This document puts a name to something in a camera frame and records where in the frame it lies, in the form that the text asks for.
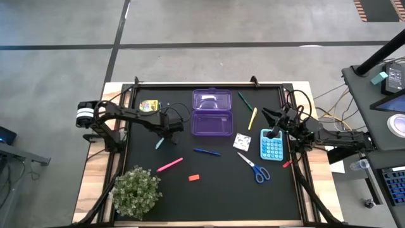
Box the blue-keyed keyboard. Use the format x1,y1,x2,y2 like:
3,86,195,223
379,166,405,206

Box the black table mat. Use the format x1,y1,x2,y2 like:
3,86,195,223
125,85,302,222

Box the yellow highlighter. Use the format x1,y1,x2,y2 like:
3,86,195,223
247,107,258,131

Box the grey desk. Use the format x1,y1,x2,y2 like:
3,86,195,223
0,125,51,167

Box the light blue calculator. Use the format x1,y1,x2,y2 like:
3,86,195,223
259,128,284,162

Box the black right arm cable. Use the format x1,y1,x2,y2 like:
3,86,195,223
285,89,313,125

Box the white round device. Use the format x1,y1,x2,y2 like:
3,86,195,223
387,113,405,139

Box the purple transparent pencil case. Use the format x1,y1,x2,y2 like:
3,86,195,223
191,87,234,137

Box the white paper sheet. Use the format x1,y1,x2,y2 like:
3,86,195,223
324,145,346,174

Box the pink highlighter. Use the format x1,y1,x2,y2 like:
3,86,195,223
156,157,184,173

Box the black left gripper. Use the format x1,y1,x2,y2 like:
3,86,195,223
159,112,185,146

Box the green potted plant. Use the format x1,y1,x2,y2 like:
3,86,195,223
109,165,163,221

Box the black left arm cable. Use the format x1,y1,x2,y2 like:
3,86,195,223
159,102,192,124

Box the dark laptop screen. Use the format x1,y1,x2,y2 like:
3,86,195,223
369,91,405,113

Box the striped floor mat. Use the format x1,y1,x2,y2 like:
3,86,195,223
353,0,405,23

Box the clear plastic bottle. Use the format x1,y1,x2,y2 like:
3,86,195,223
349,158,370,172

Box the yellow green crayon box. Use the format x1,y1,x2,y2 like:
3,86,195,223
139,99,160,112

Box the green pen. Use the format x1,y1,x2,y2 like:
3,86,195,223
237,91,254,111

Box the teal block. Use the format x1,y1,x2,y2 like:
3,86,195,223
370,71,389,86

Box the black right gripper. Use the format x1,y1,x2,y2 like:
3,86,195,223
261,106,301,139

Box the black power adapter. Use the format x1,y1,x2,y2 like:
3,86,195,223
381,61,405,96

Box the blue pen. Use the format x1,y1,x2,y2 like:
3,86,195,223
193,148,221,156

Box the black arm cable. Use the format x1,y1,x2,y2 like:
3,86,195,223
285,89,313,125
159,102,192,124

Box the blue-handled scissors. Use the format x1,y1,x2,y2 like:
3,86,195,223
237,151,271,184

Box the black pole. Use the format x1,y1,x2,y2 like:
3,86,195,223
353,28,405,77

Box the dark grey side table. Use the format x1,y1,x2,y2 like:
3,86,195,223
341,61,405,228

